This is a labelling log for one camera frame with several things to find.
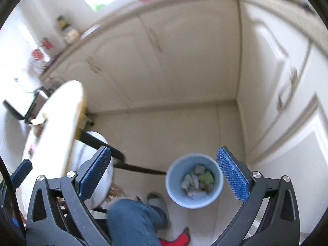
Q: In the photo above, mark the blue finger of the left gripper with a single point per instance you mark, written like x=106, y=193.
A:
x=21, y=173

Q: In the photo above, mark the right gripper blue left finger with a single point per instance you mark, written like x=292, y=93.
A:
x=81, y=186

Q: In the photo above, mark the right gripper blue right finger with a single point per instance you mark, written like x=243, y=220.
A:
x=245, y=187

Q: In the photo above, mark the light blue trash bin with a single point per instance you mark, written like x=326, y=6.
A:
x=194, y=181

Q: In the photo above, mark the cream kitchen cabinets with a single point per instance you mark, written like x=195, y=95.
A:
x=267, y=56

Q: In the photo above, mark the round white marble table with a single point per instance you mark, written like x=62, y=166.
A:
x=54, y=148

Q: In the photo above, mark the black table leg base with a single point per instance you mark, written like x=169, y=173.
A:
x=120, y=158

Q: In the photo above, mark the person's blue jeans leg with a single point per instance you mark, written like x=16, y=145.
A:
x=132, y=222

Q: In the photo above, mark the black silver rice cooker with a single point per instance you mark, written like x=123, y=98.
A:
x=25, y=106

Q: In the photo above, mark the grey slipper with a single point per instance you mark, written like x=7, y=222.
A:
x=157, y=201

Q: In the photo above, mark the red slipper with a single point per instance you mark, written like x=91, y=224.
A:
x=182, y=240

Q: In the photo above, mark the glass jar with food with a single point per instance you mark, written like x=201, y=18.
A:
x=69, y=33

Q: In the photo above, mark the wire cup rack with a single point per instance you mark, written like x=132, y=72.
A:
x=43, y=56

